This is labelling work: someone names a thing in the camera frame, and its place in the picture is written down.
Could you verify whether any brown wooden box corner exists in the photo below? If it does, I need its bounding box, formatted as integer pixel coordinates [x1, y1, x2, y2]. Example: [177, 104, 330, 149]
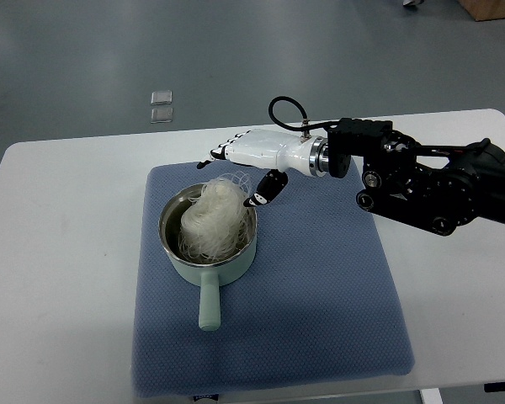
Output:
[460, 0, 505, 22]

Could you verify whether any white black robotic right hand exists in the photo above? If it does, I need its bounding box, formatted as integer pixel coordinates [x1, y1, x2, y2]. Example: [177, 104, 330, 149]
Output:
[197, 130, 329, 207]

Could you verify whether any upper metal floor plate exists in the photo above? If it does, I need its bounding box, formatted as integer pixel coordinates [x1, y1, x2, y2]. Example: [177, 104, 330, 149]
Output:
[151, 90, 173, 105]

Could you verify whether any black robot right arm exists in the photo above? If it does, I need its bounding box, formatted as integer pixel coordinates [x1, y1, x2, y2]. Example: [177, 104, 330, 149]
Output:
[327, 118, 505, 236]

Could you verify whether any mint green steel pot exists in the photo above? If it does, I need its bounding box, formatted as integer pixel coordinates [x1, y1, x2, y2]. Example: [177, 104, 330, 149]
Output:
[159, 178, 258, 332]

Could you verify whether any black object under table edge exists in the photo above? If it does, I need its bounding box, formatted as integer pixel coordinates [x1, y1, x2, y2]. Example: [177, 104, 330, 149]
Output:
[483, 381, 505, 393]

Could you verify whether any blue quilted table mat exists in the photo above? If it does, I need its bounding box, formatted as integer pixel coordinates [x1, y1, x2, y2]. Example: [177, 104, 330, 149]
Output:
[131, 162, 414, 397]

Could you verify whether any white vermicelli noodle bundle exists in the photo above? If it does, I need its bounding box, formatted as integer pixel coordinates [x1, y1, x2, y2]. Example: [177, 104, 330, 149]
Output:
[178, 171, 251, 264]

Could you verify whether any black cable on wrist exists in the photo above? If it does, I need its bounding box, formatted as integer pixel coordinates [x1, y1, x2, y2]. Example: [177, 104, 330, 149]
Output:
[268, 96, 342, 140]

